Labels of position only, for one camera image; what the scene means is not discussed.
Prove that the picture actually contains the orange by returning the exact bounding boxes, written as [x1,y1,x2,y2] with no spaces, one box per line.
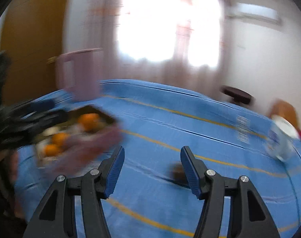
[43,144,63,157]
[78,113,100,132]
[52,132,69,147]

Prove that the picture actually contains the dark passion fruit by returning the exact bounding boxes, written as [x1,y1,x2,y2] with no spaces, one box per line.
[170,163,188,185]

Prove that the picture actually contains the person left hand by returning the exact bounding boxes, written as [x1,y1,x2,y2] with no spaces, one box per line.
[8,150,25,220]

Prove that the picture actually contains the metal tin box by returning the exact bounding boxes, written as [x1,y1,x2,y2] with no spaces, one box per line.
[33,105,122,175]

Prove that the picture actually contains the brown wooden door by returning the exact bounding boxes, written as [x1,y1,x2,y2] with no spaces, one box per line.
[0,0,67,105]

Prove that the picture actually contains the white blue floral mug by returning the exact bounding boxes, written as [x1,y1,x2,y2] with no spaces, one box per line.
[265,115,300,162]

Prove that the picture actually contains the blue plaid tablecloth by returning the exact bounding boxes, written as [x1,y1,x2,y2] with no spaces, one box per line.
[14,79,301,238]

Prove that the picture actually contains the dark round stool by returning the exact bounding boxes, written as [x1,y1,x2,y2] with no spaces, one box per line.
[220,85,253,105]

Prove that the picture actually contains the floral sheer curtain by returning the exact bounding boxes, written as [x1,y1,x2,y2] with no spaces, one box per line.
[88,0,228,98]

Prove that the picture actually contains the white air conditioner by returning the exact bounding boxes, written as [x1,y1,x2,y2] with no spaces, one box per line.
[228,3,282,25]

